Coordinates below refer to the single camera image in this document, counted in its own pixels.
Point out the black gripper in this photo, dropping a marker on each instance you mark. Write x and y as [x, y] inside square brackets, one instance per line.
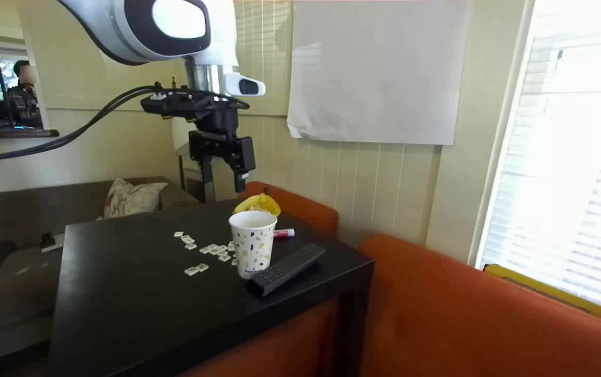
[217, 137]

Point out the small white letter tile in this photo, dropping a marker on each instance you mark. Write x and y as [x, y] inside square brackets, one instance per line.
[187, 239]
[197, 269]

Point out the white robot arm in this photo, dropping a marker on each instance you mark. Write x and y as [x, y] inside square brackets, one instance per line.
[204, 36]

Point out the white speckled paper cup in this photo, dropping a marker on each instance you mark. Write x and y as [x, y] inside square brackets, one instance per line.
[252, 234]

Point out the yellow banana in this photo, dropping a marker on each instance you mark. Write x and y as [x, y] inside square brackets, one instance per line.
[258, 203]

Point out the cluster of white letter tiles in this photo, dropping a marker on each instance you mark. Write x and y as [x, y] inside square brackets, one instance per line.
[220, 252]

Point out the red and white marker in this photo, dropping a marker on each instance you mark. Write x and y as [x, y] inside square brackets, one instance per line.
[285, 232]

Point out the beige cushion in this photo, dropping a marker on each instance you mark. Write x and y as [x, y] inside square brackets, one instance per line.
[129, 200]

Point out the black remote control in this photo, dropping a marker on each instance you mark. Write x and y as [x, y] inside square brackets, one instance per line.
[287, 269]

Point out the black side table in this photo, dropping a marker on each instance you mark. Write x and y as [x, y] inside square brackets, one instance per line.
[126, 308]

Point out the person in background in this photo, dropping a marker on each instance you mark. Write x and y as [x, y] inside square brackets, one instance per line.
[22, 96]

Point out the orange sofa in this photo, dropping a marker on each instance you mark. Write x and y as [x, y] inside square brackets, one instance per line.
[427, 316]

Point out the white window blinds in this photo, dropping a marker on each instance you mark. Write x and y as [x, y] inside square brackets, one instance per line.
[545, 205]

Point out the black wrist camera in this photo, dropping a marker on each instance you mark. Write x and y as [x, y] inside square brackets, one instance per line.
[190, 102]

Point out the white paper sheet on wall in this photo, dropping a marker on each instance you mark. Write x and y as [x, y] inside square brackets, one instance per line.
[378, 70]

